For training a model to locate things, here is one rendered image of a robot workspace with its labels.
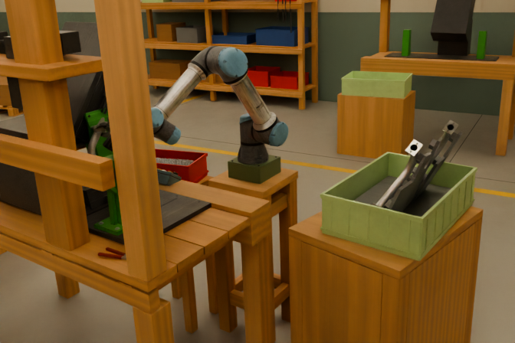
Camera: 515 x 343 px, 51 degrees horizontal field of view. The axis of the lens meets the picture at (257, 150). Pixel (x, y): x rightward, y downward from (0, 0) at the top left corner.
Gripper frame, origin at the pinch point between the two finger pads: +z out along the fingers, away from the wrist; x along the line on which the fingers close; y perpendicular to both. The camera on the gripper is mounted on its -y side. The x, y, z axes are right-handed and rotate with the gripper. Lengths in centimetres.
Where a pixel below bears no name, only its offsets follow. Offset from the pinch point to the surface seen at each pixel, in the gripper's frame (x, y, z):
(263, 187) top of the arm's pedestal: -70, 7, -33
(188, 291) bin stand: -92, -37, 19
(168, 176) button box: -37.3, -1.2, -4.7
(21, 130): 22.9, -10.0, 14.9
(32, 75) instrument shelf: 46, -11, -32
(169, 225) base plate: -24, -31, -32
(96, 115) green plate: 2.4, 7.5, 2.8
